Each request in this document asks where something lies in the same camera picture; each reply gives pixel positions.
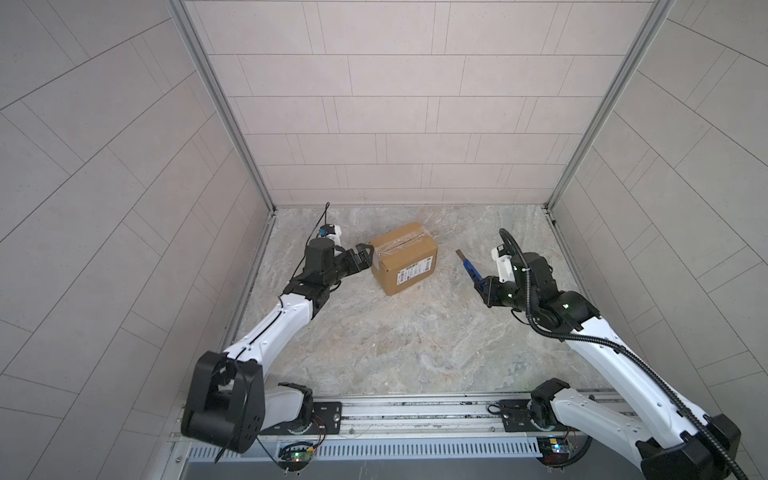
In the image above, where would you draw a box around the blue utility knife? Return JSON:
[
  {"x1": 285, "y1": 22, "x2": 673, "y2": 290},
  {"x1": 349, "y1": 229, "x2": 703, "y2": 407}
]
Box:
[{"x1": 456, "y1": 249, "x2": 483, "y2": 285}]

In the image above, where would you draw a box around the green circuit board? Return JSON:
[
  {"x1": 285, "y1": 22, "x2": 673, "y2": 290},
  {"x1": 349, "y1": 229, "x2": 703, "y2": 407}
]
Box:
[
  {"x1": 279, "y1": 441, "x2": 316, "y2": 463},
  {"x1": 537, "y1": 437, "x2": 572, "y2": 465}
]

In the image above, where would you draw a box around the aluminium corner post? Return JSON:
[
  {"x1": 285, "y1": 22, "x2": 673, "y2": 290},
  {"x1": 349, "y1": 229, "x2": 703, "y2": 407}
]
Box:
[
  {"x1": 166, "y1": 0, "x2": 277, "y2": 214},
  {"x1": 544, "y1": 0, "x2": 675, "y2": 214}
]

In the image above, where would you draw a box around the brown cardboard express box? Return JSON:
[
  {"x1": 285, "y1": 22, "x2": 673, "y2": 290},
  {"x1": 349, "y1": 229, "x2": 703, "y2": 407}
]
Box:
[{"x1": 370, "y1": 222, "x2": 438, "y2": 296}]

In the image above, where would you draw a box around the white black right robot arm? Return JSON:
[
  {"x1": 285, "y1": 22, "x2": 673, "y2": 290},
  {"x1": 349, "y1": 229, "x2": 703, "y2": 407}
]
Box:
[{"x1": 463, "y1": 246, "x2": 746, "y2": 479}]

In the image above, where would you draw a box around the thin black left camera cable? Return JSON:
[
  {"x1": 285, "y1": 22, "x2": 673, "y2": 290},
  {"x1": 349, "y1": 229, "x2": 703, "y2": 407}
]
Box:
[{"x1": 287, "y1": 202, "x2": 332, "y2": 283}]

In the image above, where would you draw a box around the white slotted vent strip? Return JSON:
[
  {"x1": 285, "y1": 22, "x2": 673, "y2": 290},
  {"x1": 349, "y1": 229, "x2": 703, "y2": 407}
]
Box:
[{"x1": 316, "y1": 436, "x2": 542, "y2": 461}]

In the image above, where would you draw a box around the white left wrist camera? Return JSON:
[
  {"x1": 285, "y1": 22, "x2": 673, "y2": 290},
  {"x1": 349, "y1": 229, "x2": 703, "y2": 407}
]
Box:
[{"x1": 318, "y1": 224, "x2": 341, "y2": 247}]

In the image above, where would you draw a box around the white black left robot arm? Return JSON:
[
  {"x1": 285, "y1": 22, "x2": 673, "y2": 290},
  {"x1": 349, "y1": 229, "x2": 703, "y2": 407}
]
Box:
[{"x1": 180, "y1": 234, "x2": 374, "y2": 453}]

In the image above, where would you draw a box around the aluminium right corner post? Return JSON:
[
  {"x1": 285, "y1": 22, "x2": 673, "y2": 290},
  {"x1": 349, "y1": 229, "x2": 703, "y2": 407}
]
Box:
[{"x1": 544, "y1": 0, "x2": 675, "y2": 214}]

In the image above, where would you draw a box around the left green circuit board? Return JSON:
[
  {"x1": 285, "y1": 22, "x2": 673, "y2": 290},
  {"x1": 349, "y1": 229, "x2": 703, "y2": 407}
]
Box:
[{"x1": 279, "y1": 441, "x2": 316, "y2": 463}]

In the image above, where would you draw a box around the right green circuit board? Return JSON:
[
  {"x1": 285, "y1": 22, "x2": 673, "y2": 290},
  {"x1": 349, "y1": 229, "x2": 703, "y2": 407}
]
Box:
[{"x1": 537, "y1": 437, "x2": 572, "y2": 465}]

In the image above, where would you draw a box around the black corrugated cable conduit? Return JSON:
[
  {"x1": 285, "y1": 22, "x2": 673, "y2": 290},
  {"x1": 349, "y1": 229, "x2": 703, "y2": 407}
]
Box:
[{"x1": 499, "y1": 227, "x2": 751, "y2": 480}]

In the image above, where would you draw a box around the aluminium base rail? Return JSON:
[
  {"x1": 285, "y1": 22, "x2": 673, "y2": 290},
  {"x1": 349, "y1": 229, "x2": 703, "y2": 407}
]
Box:
[{"x1": 257, "y1": 389, "x2": 670, "y2": 442}]

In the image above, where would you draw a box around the aluminium left corner post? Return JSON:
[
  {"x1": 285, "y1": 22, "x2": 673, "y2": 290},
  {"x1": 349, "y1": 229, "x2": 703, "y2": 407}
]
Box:
[{"x1": 166, "y1": 0, "x2": 277, "y2": 214}]

